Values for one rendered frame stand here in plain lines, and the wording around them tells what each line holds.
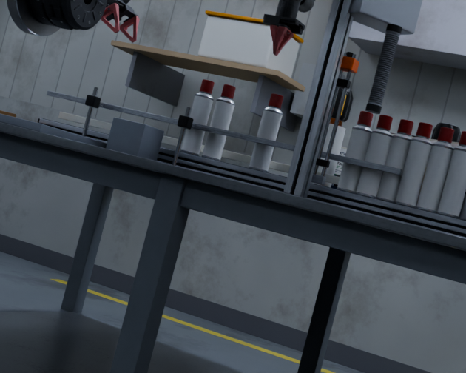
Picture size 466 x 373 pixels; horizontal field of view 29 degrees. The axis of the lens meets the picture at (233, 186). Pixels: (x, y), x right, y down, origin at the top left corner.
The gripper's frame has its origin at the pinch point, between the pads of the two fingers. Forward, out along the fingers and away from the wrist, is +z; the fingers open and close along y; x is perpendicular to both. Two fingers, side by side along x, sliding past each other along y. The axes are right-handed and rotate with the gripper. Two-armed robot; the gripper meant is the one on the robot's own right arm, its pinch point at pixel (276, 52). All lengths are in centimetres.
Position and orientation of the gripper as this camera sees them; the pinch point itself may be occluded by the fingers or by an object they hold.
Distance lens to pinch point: 250.4
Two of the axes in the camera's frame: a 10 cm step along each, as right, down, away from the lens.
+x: -4.2, -1.3, -9.0
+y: -8.7, -2.3, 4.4
